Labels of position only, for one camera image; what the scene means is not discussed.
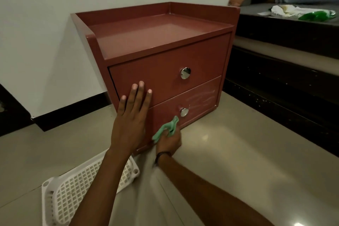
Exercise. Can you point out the person's right hand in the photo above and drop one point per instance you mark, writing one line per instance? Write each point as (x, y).
(169, 143)

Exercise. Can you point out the person's left hand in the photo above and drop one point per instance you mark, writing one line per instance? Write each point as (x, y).
(131, 125)

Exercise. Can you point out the green cleaning cloth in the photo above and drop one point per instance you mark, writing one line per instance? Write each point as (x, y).
(164, 129)

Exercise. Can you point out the red wooden nightstand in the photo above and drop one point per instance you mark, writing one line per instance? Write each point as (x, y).
(159, 35)

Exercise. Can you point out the person's right forearm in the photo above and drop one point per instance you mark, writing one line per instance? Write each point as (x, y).
(206, 194)

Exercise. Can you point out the person's left forearm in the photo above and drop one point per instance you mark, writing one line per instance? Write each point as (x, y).
(103, 188)

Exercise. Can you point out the white green wipes packet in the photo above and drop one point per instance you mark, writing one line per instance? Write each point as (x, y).
(288, 11)

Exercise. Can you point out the black wrist band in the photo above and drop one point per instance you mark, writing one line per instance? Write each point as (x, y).
(160, 155)

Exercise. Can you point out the silver drawer knob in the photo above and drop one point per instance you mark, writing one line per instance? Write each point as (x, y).
(185, 73)
(184, 112)

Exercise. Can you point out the black baseboard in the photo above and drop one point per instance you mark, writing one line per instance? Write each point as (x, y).
(69, 114)

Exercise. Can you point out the white plastic basket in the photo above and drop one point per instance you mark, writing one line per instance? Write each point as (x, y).
(69, 191)

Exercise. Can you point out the black door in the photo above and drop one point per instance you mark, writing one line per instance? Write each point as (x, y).
(10, 117)

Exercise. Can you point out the grey mattress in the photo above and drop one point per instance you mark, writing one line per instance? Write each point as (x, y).
(251, 10)

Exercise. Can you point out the black bed frame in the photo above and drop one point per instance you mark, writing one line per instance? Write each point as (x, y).
(286, 88)

